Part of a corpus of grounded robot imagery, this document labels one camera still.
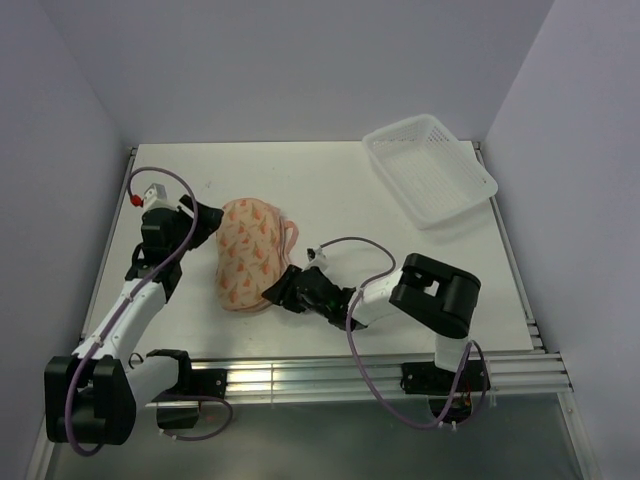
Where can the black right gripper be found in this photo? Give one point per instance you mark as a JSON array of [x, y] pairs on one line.
[[284, 288]]

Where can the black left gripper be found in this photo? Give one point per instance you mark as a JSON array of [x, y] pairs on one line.
[[210, 222]]

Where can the pink floral mesh laundry bag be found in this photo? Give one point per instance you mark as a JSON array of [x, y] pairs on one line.
[[254, 242]]

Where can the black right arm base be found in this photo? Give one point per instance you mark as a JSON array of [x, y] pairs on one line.
[[424, 378]]

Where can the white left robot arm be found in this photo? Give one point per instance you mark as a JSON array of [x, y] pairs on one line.
[[92, 396]]

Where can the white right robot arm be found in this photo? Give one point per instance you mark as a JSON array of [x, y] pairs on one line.
[[438, 296]]

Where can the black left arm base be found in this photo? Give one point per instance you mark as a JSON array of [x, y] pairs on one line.
[[180, 407]]

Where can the white perforated plastic basket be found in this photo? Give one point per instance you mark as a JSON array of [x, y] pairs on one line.
[[427, 170]]

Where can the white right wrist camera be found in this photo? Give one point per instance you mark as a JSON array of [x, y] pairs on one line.
[[316, 258]]

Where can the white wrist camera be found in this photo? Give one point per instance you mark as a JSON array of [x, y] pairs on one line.
[[154, 197], [316, 258]]

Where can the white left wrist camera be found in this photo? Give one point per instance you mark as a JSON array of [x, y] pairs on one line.
[[154, 197]]

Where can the aluminium rail frame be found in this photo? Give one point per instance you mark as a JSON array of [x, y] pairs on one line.
[[532, 419]]

